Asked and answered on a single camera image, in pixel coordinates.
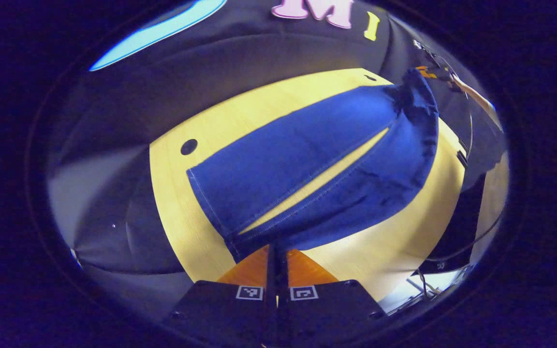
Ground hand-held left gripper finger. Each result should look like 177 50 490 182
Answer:
162 244 279 347
278 246 388 347

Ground blue denim jeans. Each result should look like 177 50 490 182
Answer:
187 68 440 264

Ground black backdrop cloth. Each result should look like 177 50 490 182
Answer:
46 0 509 310

